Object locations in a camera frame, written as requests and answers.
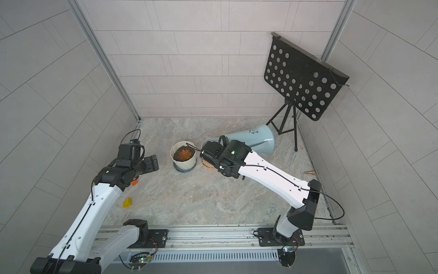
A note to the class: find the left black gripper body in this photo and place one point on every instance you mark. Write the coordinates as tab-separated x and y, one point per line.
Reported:
137	163

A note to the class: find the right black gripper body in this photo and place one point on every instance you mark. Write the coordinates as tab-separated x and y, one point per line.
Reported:
209	150

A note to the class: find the light blue watering can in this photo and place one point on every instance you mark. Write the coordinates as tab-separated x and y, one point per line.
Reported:
260	140

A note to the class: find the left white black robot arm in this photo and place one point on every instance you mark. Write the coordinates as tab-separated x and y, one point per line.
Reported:
74	253

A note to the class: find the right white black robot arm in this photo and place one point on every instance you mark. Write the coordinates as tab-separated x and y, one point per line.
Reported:
237	159

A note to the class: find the orange red succulent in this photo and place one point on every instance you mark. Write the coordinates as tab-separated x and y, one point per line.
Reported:
184	153

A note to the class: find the white round plant pot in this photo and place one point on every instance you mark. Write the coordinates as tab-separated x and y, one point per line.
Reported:
204	143

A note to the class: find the terracotta pot saucer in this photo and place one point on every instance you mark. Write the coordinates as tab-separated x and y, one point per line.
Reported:
206	164

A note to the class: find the cream ribbed plant pot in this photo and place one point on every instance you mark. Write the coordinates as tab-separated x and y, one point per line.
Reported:
187	164

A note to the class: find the grey blue pot saucer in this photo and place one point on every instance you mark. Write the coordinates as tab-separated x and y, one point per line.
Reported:
183	170

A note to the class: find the yellow plastic wedge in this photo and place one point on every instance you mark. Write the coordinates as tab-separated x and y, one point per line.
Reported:
127	202

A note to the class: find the left green circuit board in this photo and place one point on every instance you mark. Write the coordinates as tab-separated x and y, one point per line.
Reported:
139	260

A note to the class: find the white ventilation grille strip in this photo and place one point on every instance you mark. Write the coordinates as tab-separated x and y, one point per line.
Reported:
204	256

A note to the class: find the black perforated music stand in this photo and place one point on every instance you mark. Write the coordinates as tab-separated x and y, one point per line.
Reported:
306	83

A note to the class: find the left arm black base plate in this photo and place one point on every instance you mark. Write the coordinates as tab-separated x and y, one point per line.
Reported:
155	238

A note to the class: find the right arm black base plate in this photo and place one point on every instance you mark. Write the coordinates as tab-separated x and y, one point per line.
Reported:
267	238

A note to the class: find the aluminium mounting rail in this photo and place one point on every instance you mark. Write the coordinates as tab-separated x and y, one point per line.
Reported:
240	237

